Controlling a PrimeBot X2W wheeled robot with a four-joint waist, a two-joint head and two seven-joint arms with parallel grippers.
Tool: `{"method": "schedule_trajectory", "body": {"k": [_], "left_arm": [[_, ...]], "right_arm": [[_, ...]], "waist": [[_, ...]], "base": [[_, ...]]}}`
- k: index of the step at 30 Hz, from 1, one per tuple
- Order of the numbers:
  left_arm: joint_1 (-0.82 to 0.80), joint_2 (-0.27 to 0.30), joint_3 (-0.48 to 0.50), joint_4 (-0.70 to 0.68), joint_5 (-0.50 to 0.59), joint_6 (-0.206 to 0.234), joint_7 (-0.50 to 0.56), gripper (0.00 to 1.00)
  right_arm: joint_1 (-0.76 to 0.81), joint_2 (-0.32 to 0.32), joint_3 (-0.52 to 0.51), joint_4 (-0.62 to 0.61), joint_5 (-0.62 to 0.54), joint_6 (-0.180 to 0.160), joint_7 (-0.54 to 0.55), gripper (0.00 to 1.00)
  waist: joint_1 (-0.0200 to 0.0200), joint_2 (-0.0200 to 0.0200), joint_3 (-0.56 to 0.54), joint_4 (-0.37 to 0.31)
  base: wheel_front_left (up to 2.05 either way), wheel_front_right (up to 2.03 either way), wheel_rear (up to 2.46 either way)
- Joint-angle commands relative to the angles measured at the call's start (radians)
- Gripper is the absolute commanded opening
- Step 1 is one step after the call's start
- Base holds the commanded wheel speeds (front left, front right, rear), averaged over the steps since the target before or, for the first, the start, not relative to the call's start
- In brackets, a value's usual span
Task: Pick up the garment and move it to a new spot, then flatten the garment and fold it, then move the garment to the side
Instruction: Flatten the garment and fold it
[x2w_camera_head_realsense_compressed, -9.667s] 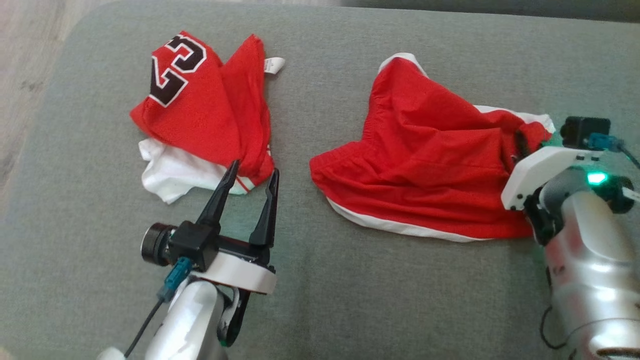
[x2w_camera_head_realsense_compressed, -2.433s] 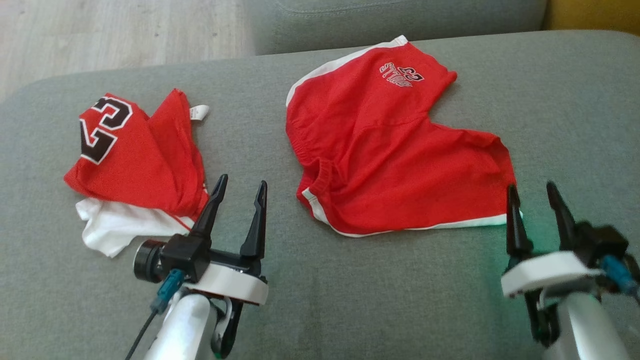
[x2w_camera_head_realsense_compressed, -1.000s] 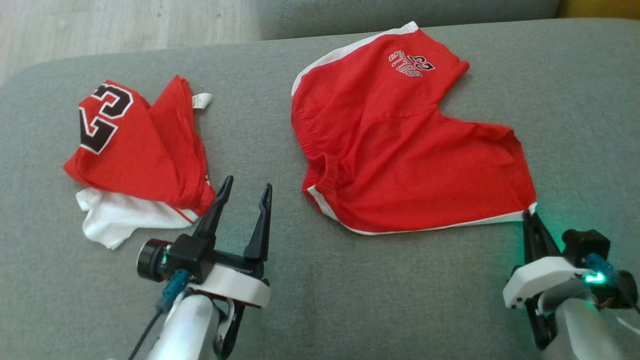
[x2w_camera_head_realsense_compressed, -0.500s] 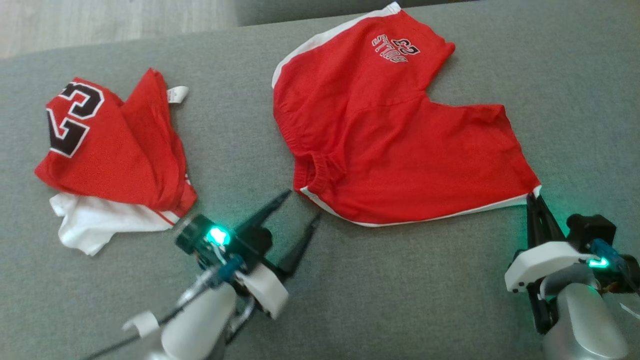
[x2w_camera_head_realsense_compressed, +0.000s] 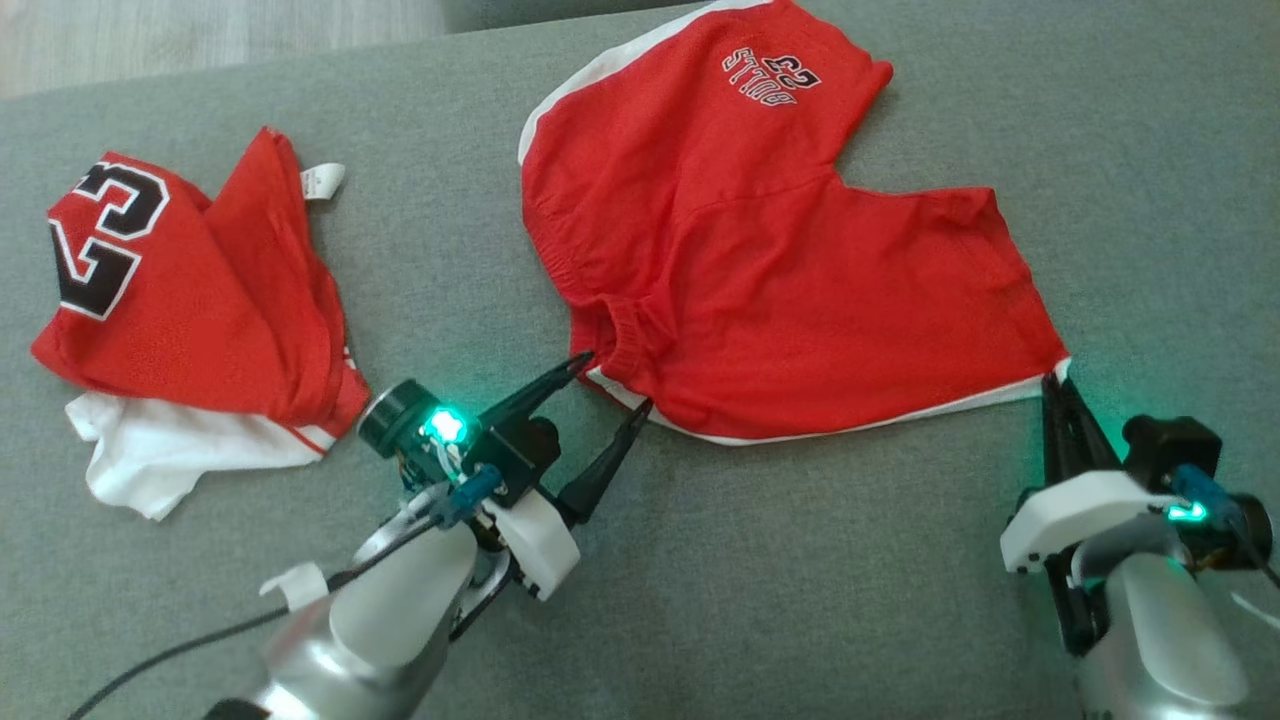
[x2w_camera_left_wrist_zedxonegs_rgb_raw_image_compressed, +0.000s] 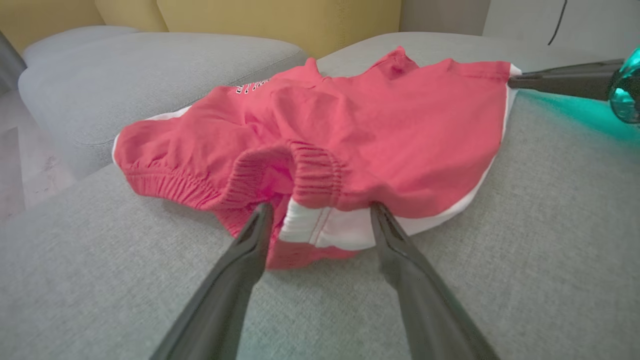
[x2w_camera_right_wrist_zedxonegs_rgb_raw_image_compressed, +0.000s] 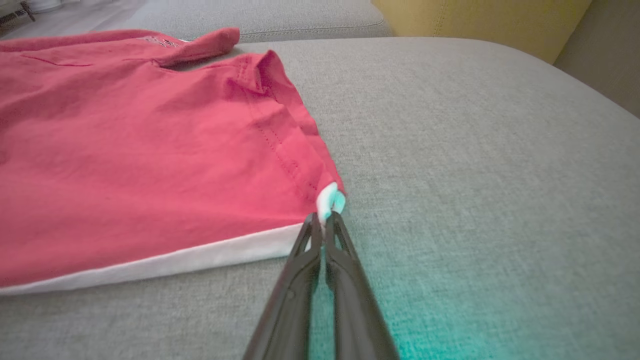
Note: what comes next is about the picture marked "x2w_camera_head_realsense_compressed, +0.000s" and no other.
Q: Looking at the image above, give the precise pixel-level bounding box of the red white basketball jersey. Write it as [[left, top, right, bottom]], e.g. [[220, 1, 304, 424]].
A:
[[30, 127, 371, 521]]

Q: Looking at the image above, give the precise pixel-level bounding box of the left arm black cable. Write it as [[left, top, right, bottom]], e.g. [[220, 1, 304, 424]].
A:
[[65, 560, 441, 720]]

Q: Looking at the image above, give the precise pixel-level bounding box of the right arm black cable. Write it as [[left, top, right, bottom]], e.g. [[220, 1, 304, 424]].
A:
[[1232, 525, 1280, 591]]

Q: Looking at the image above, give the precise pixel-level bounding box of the blue camera plug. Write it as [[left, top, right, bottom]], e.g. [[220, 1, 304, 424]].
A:
[[1170, 465, 1239, 526], [432, 465, 503, 529]]

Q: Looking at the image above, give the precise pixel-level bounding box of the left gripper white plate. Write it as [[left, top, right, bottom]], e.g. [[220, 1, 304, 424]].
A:
[[358, 352, 653, 601]]

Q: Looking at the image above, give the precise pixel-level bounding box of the white cable clip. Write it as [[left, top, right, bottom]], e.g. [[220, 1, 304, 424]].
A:
[[260, 562, 329, 613]]

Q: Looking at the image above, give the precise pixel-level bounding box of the left blue camera plug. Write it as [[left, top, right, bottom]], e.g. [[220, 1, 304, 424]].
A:
[[432, 465, 503, 529]]

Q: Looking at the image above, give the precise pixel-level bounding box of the red basketball shorts white stripe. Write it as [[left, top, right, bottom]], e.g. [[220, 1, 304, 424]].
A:
[[518, 0, 1073, 446]]

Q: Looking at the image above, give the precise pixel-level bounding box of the right blue camera plug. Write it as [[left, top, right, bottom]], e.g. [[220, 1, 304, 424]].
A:
[[1170, 465, 1239, 526]]

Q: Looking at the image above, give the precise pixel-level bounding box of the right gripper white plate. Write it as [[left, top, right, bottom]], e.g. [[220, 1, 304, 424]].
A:
[[1000, 372, 1276, 656]]

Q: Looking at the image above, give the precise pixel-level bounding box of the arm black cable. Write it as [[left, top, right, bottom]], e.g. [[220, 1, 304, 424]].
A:
[[1232, 525, 1280, 591], [65, 560, 441, 720]]

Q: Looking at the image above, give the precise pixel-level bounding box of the grey sofa seat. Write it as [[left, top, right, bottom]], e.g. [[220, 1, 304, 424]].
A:
[[0, 0, 1280, 720]]

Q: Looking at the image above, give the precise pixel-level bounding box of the grey sofa cushion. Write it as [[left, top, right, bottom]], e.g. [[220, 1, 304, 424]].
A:
[[440, 0, 721, 33]]

